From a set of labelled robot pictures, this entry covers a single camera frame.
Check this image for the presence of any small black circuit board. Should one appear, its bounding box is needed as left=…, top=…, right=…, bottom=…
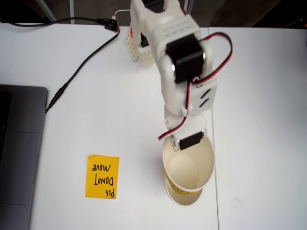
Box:
left=102, top=16, right=120, bottom=32

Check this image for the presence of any slanted grey metal leg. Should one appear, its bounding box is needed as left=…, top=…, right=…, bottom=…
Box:
left=35, top=0, right=58, bottom=23

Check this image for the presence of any dark grey laptop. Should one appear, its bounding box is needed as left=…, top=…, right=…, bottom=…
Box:
left=0, top=84, right=48, bottom=230

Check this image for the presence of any black cable with barrel connector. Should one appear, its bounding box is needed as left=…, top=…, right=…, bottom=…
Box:
left=45, top=33, right=120, bottom=114

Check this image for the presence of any black USB cable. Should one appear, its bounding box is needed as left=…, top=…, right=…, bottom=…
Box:
left=0, top=17, right=104, bottom=27

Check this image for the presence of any upright white metal leg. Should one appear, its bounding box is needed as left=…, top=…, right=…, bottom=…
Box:
left=69, top=0, right=76, bottom=24

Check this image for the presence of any brown paper cup with note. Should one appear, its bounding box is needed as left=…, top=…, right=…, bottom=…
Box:
left=162, top=135, right=215, bottom=193

